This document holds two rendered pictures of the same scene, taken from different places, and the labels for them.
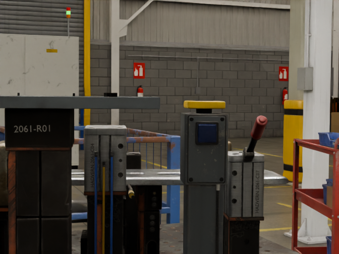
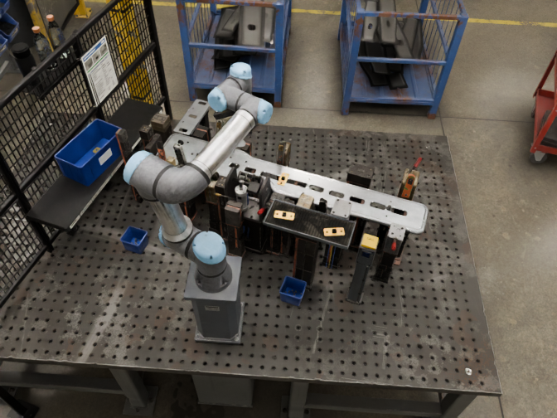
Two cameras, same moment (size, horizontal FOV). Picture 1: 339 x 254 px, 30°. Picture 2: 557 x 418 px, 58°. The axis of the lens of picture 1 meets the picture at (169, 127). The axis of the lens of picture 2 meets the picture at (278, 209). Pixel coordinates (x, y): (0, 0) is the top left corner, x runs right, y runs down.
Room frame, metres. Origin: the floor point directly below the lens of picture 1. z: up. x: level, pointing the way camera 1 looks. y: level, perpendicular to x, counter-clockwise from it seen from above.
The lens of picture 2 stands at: (-0.24, -0.19, 2.84)
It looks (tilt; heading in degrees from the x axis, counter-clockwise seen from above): 51 degrees down; 23
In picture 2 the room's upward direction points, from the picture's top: 2 degrees clockwise
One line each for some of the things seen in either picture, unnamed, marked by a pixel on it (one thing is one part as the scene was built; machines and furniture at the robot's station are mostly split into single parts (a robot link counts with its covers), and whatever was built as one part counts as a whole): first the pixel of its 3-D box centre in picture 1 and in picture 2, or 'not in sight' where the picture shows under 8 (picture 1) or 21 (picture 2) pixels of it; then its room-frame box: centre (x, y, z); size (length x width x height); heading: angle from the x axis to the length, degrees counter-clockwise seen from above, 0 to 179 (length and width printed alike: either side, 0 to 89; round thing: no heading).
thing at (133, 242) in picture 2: not in sight; (135, 240); (0.82, 1.05, 0.74); 0.11 x 0.10 x 0.09; 95
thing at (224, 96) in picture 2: not in sight; (228, 96); (0.96, 0.53, 1.73); 0.11 x 0.11 x 0.08; 82
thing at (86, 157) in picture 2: not in sight; (92, 152); (0.99, 1.34, 1.09); 0.30 x 0.17 x 0.13; 178
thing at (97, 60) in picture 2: not in sight; (99, 70); (1.32, 1.49, 1.30); 0.23 x 0.02 x 0.31; 5
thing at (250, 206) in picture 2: not in sight; (249, 211); (1.10, 0.54, 0.94); 0.18 x 0.13 x 0.49; 95
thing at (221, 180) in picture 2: not in sight; (225, 210); (1.08, 0.67, 0.91); 0.07 x 0.05 x 0.42; 5
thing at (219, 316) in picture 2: not in sight; (217, 300); (0.63, 0.46, 0.90); 0.21 x 0.21 x 0.40; 21
